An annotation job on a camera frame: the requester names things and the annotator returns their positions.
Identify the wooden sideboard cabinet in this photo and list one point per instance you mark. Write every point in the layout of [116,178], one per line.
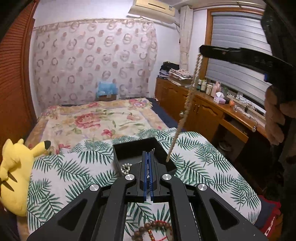
[227,128]

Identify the pink tissue box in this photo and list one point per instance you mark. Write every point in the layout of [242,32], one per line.
[219,98]

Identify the yellow Pikachu plush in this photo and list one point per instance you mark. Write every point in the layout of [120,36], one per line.
[16,167]

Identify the tied cream window curtain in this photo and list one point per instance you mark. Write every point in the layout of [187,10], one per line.
[186,26]

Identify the beige bead strand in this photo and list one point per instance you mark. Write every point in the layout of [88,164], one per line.
[188,104]

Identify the white air conditioner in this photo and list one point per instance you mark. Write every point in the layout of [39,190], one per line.
[155,10]

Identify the palm leaf print cloth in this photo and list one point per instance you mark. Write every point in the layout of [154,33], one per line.
[58,177]

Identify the right hand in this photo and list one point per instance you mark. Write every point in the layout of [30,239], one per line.
[275,116]

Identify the blue plush toy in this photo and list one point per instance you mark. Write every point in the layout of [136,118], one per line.
[106,88]

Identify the patterned lace curtain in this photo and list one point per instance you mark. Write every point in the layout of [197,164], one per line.
[71,58]

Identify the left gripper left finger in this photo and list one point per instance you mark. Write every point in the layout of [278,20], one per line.
[98,213]

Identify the wooden louvered wardrobe door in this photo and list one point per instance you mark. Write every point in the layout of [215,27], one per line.
[17,111]

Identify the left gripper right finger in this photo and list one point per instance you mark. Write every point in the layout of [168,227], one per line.
[197,212]

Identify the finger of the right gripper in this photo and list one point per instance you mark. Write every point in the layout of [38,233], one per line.
[248,58]

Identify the stack of folded clothes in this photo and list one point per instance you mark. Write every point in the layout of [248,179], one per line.
[173,73]

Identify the black jewelry box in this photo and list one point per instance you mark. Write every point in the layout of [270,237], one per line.
[131,152]

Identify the floral bed quilt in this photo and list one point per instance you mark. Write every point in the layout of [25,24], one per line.
[66,126]

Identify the grey window blind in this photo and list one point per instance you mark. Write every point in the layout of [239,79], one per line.
[235,36]

